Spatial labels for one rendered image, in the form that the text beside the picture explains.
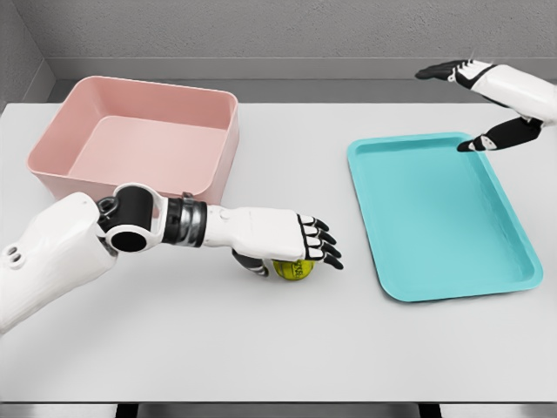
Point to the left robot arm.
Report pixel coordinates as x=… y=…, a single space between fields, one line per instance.
x=65 y=244

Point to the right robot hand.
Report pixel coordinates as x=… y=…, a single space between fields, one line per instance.
x=505 y=89

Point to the pink basket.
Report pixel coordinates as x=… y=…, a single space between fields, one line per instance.
x=143 y=139

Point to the yellow-green tennis ball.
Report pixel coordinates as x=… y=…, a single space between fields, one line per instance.
x=296 y=271

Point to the blue tray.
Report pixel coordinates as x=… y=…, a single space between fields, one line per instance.
x=435 y=217

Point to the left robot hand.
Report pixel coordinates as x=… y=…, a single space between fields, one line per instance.
x=278 y=231

